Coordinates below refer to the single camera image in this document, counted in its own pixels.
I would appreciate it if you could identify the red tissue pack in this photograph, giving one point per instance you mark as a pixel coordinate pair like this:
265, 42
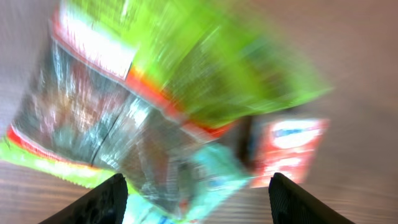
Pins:
286, 146

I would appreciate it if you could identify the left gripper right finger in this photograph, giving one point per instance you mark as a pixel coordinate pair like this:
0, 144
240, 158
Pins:
291, 204

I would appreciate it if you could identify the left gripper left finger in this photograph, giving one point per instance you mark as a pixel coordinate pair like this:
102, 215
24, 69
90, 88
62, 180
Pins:
105, 204

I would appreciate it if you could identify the green snack bag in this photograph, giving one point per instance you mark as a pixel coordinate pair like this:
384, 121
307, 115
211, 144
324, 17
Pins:
137, 87

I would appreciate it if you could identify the mint green pack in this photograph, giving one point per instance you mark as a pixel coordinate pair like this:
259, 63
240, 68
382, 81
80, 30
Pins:
217, 175

